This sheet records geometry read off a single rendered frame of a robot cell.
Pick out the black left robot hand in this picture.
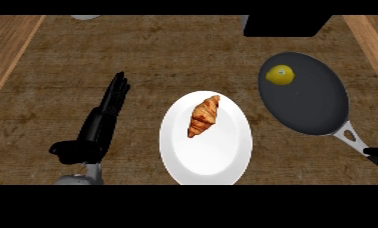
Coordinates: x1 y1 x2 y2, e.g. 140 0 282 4
47 71 132 166

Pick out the white oval plate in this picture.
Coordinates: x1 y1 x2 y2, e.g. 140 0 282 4
158 90 254 186

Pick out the yellow lemon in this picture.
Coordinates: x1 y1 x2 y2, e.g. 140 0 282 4
264 64 296 86

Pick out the dark grey frying pan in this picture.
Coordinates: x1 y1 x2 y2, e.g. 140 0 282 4
256 51 378 166

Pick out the brown croissant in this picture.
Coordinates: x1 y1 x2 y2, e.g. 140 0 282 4
186 94 221 139

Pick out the pale grey round object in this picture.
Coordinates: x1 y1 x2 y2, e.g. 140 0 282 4
69 14 103 21

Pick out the black appliance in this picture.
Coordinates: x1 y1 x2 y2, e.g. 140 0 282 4
242 14 333 38

